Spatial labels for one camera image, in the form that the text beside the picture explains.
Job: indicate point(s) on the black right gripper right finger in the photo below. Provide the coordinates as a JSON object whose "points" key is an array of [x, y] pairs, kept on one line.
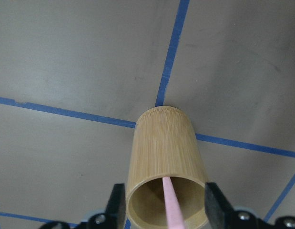
{"points": [[218, 209]]}

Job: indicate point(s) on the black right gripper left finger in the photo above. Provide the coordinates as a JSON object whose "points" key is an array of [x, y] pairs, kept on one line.
{"points": [[116, 207]]}

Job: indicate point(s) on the bamboo chopstick holder cup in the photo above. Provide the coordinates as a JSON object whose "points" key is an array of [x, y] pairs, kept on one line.
{"points": [[165, 145]]}

